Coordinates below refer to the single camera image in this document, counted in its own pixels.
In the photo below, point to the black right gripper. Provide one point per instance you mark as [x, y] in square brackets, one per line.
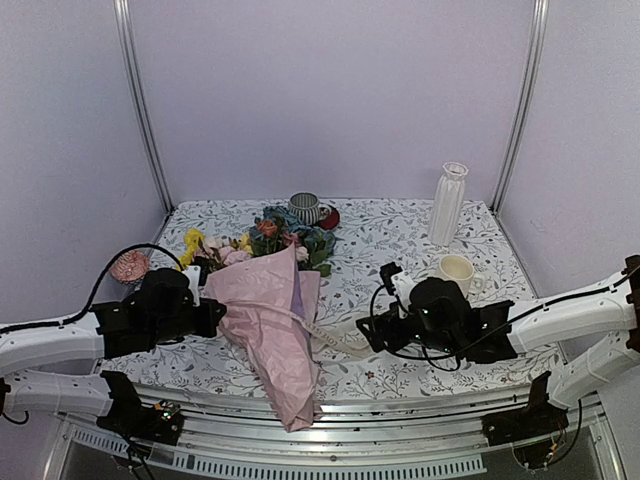
[378, 324]

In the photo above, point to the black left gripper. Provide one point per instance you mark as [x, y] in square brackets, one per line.
[211, 317]

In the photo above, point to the cream printed ribbon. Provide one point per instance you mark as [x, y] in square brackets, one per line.
[360, 350]

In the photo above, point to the pink paper flower bouquet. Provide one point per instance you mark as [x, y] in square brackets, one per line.
[270, 286]

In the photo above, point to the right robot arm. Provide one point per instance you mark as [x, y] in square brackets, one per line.
[609, 307]

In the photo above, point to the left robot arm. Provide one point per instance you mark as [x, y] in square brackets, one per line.
[27, 384]

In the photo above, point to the white ribbed vase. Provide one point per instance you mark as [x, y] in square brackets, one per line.
[447, 204]

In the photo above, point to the pink patterned bowl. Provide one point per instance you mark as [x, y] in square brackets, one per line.
[130, 267]

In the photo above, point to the cream ceramic mug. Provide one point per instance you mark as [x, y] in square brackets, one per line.
[461, 271]

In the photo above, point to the floral tablecloth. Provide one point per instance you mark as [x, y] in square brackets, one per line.
[374, 232]

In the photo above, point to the red patterned saucer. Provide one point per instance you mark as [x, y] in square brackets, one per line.
[329, 217]

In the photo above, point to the striped ceramic cup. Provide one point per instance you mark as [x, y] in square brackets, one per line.
[306, 207]

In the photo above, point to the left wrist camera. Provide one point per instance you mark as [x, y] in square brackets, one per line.
[196, 281]

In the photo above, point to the aluminium front rail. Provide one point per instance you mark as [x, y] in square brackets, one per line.
[228, 437]

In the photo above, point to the left metal frame post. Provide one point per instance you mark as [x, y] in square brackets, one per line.
[135, 82]

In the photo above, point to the metal frame post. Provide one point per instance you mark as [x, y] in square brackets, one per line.
[135, 82]
[526, 93]

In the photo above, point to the right metal frame post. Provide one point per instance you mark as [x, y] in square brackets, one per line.
[526, 93]

